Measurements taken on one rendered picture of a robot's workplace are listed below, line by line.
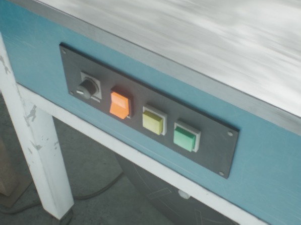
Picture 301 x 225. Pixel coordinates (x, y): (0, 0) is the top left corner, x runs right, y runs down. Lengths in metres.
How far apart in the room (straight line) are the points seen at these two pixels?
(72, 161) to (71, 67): 0.73
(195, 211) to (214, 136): 0.52
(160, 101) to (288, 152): 0.15
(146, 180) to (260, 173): 0.56
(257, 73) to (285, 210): 0.17
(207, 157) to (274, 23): 0.17
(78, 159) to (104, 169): 0.09
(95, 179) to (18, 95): 0.54
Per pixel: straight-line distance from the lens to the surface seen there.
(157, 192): 1.02
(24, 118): 0.79
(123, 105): 0.52
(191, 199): 0.89
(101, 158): 1.27
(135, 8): 0.51
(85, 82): 0.54
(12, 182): 1.23
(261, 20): 0.50
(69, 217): 1.13
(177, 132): 0.48
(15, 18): 0.61
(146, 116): 0.50
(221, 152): 0.49
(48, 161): 0.90
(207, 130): 0.47
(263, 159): 0.47
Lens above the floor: 1.02
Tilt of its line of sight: 47 degrees down
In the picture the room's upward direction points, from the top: straight up
